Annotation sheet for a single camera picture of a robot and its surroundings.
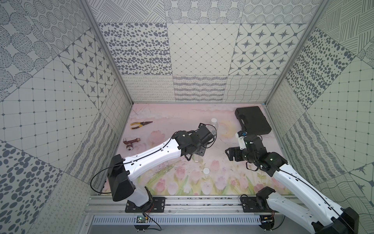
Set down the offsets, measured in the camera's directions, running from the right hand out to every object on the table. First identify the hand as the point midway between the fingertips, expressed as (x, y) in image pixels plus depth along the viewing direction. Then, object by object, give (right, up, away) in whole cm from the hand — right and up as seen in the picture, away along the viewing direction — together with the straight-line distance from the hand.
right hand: (233, 151), depth 79 cm
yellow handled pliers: (-61, +14, +28) cm, 68 cm away
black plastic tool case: (+21, +16, +26) cm, 37 cm away
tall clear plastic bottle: (-21, +1, -14) cm, 26 cm away
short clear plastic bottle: (-9, +13, +16) cm, 22 cm away
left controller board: (-48, -32, -7) cm, 58 cm away
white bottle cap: (-15, -13, +7) cm, 21 cm away
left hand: (-18, +5, -4) cm, 19 cm away
